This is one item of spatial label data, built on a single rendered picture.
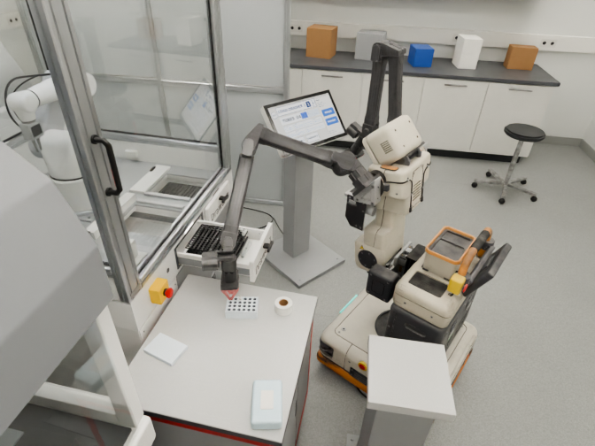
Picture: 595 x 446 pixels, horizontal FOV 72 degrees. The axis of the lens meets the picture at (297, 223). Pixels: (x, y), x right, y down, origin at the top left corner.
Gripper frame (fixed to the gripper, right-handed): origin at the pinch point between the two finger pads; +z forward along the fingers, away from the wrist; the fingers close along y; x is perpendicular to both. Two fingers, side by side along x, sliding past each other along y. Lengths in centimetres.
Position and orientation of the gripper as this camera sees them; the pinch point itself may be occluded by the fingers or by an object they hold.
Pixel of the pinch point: (230, 295)
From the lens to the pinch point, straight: 168.2
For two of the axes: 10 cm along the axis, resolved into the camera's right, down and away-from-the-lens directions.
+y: 0.9, 5.7, -8.2
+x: 9.9, -0.1, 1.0
